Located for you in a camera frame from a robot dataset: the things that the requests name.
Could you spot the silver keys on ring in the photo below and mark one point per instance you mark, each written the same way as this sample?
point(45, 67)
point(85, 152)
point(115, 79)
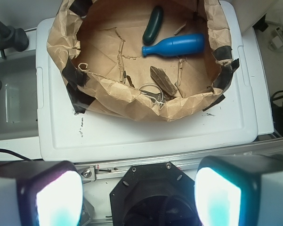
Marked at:
point(160, 97)

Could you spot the blue plastic bottle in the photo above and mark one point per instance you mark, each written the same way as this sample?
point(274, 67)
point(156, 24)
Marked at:
point(177, 46)

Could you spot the white plastic bin lid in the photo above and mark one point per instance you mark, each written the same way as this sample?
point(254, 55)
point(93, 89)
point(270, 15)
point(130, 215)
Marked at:
point(90, 136)

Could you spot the crumpled brown paper bag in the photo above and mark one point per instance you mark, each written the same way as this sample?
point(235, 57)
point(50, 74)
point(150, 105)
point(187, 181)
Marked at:
point(96, 45)

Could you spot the grey sink basin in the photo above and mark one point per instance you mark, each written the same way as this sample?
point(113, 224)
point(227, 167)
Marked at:
point(18, 96)

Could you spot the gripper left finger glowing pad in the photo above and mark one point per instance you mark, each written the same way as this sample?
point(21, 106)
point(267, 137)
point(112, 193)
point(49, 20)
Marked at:
point(40, 193)

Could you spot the aluminium frame rail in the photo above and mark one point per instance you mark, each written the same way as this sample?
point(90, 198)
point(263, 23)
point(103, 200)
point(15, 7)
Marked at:
point(93, 171)

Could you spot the dark green cucumber toy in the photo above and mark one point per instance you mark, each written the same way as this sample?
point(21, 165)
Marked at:
point(153, 26)

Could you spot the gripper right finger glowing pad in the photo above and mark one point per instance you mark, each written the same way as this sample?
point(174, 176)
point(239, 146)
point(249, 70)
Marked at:
point(240, 190)

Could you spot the black faucet fixture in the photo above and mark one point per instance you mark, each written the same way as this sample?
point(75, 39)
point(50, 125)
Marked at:
point(11, 37)

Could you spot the black octagonal mount plate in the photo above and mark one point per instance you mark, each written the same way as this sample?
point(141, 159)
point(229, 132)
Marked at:
point(158, 194)

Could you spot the brown wood bark piece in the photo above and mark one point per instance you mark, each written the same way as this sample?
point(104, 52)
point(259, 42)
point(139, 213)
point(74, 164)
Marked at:
point(162, 80)

